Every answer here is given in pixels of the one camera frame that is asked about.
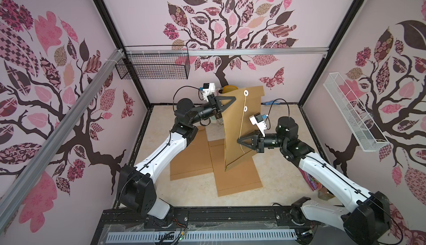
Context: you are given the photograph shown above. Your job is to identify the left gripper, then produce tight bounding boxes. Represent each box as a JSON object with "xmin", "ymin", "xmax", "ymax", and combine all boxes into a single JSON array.
[{"xmin": 187, "ymin": 94, "xmax": 234, "ymax": 125}]

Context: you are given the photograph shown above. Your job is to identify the brown file bag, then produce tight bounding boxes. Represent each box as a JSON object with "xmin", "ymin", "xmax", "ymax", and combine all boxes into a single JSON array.
[
  {"xmin": 222, "ymin": 86, "xmax": 265, "ymax": 171},
  {"xmin": 170, "ymin": 126, "xmax": 213, "ymax": 181},
  {"xmin": 209, "ymin": 139, "xmax": 263, "ymax": 197}
]

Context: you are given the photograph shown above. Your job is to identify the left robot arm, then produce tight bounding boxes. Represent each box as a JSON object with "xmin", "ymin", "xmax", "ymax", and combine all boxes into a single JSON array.
[{"xmin": 116, "ymin": 94, "xmax": 236, "ymax": 225}]

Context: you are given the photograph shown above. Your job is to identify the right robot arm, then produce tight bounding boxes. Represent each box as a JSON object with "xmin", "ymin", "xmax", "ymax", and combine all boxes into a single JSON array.
[{"xmin": 237, "ymin": 113, "xmax": 392, "ymax": 245}]

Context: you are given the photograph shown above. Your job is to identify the colourful patterned bag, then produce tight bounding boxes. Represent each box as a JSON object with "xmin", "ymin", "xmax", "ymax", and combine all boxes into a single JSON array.
[{"xmin": 299, "ymin": 169, "xmax": 322, "ymax": 191}]

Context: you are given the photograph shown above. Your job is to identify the mint green toaster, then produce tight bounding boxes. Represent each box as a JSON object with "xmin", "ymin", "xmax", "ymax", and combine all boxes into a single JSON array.
[{"xmin": 210, "ymin": 116, "xmax": 221, "ymax": 125}]

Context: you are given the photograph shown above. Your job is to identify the yellow bread slice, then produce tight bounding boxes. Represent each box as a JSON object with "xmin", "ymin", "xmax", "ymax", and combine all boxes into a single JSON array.
[{"xmin": 222, "ymin": 85, "xmax": 239, "ymax": 94}]

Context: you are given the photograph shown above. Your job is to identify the glass jar with dark lid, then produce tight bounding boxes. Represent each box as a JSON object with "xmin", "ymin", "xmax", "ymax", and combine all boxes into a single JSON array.
[{"xmin": 318, "ymin": 187, "xmax": 335, "ymax": 201}]

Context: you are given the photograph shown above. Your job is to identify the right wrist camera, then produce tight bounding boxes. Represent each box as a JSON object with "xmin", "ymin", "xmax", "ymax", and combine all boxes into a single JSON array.
[{"xmin": 250, "ymin": 113, "xmax": 268, "ymax": 137}]

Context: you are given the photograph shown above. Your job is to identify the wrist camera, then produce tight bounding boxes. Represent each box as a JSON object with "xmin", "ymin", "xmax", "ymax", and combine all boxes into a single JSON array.
[
  {"xmin": 250, "ymin": 113, "xmax": 268, "ymax": 137},
  {"xmin": 200, "ymin": 83, "xmax": 216, "ymax": 101}
]

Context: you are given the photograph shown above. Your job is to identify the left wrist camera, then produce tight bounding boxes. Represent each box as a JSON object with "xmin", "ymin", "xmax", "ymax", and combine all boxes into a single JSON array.
[{"xmin": 200, "ymin": 83, "xmax": 216, "ymax": 101}]

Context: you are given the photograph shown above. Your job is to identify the blue object at wall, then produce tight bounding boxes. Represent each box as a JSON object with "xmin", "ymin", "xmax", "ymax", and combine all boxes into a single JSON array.
[{"xmin": 262, "ymin": 100, "xmax": 281, "ymax": 105}]

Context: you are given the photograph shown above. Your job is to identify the black wire basket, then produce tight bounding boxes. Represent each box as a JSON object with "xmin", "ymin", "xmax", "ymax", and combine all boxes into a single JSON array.
[{"xmin": 115, "ymin": 44, "xmax": 190, "ymax": 80}]

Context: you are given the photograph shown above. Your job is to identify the white slotted cable duct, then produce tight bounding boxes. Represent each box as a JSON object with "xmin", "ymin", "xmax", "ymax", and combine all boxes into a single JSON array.
[{"xmin": 105, "ymin": 229, "xmax": 297, "ymax": 245}]

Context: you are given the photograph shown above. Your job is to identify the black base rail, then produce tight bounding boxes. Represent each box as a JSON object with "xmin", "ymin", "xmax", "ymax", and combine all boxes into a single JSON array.
[{"xmin": 91, "ymin": 204, "xmax": 325, "ymax": 245}]

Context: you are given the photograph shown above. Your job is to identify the white wire basket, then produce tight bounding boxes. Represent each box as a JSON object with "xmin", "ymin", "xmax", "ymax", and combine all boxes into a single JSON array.
[{"xmin": 323, "ymin": 72, "xmax": 390, "ymax": 152}]

